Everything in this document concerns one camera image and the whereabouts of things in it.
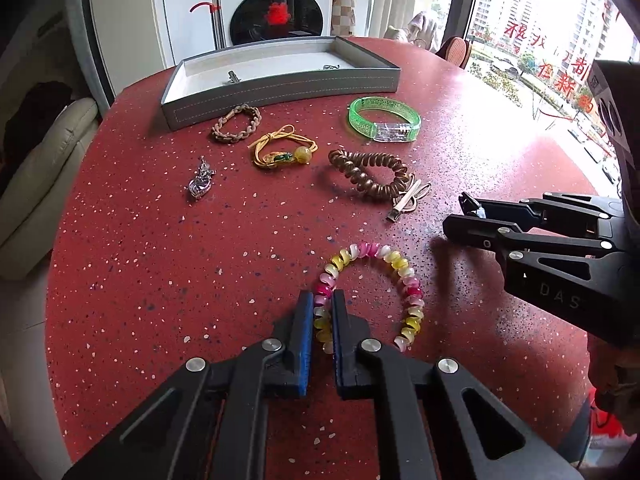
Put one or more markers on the brown wicker chair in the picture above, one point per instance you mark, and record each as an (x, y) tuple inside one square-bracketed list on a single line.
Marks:
[(456, 52)]

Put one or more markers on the white cabinet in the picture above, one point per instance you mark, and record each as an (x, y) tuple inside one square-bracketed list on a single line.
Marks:
[(130, 25)]

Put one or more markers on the red white shoe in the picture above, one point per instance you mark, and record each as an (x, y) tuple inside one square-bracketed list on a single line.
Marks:
[(605, 422)]

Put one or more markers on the green translucent bangle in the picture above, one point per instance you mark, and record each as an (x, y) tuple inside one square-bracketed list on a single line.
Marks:
[(356, 115)]

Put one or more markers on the beige plush cushion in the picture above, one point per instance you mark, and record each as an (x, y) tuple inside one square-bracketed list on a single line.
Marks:
[(397, 34)]

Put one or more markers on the person's right hand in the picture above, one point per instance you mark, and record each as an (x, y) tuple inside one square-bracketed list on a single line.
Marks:
[(607, 370)]

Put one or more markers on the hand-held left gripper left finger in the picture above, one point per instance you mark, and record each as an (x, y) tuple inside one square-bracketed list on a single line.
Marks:
[(304, 340)]

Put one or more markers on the white washing machine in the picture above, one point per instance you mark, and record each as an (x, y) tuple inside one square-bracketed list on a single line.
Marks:
[(272, 10)]

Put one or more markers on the small silver clip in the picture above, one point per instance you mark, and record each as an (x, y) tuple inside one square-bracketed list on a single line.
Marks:
[(232, 77)]

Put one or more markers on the red mop pole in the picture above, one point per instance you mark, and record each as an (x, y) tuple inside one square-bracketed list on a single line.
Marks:
[(216, 10)]

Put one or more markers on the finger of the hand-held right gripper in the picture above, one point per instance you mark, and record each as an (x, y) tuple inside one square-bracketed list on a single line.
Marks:
[(505, 210), (470, 230)]

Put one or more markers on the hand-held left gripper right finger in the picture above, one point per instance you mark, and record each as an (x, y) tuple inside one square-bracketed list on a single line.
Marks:
[(340, 345)]

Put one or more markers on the grey jewelry tray box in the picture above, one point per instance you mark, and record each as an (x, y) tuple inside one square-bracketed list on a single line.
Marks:
[(280, 85)]

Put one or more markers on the metal hair clip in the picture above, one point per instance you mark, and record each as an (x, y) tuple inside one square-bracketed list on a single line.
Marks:
[(400, 205)]

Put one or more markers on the silver pendant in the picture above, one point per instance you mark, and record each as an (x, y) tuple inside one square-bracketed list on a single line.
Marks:
[(200, 187)]

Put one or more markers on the beige leather sofa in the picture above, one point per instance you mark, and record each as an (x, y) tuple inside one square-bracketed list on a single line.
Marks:
[(45, 185)]

